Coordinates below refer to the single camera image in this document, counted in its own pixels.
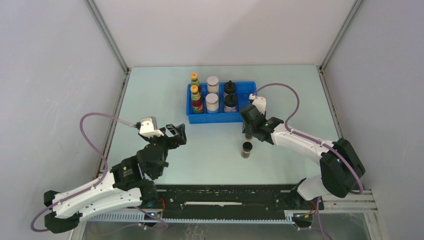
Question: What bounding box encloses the silver lid jar front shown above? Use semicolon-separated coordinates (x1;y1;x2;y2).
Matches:
205;93;219;114

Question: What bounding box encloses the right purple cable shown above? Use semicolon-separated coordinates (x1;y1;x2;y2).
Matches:
251;82;365;196

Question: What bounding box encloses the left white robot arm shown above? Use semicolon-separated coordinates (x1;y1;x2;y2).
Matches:
44;117;187;234

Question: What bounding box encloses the red sauce bottle green label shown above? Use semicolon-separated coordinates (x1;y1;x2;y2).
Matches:
190;72;202;92

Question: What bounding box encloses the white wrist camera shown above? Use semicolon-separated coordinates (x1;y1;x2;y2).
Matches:
248;93;267;116
135;116;165;138

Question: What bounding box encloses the black lid jar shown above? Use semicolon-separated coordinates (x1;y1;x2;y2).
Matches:
224;93;238;113
223;80;237;97

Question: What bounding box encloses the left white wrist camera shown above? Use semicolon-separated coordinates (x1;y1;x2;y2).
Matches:
135;116;165;138

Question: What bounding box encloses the blue plastic bin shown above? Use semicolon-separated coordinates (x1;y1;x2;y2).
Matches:
186;81;257;124

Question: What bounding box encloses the red sauce bottle yellow cap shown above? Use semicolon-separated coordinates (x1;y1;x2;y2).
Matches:
190;85;204;114

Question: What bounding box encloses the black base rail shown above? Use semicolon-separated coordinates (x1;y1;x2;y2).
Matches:
141;184;324;218

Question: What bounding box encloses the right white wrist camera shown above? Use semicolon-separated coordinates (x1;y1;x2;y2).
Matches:
248;93;267;116

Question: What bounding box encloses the small dark bottle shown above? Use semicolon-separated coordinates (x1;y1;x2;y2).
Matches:
244;133;253;141
241;141;253;159

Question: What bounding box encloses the silver lid jar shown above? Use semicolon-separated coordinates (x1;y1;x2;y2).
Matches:
205;93;219;114
206;76;220;94

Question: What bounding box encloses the black lid jar front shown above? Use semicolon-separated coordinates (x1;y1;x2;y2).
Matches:
224;93;238;113

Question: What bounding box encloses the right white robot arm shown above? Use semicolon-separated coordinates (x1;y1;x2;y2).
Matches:
240;103;366;209

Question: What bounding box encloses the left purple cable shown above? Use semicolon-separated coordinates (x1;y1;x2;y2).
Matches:
30;112;138;233

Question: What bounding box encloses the white slotted cable duct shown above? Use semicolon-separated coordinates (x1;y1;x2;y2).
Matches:
89;211;295;224

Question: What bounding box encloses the purple cable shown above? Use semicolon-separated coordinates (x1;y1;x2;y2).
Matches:
251;82;365;196
30;112;138;233

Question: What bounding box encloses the small dark bottle front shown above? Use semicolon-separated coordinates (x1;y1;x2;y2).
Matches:
241;141;253;159

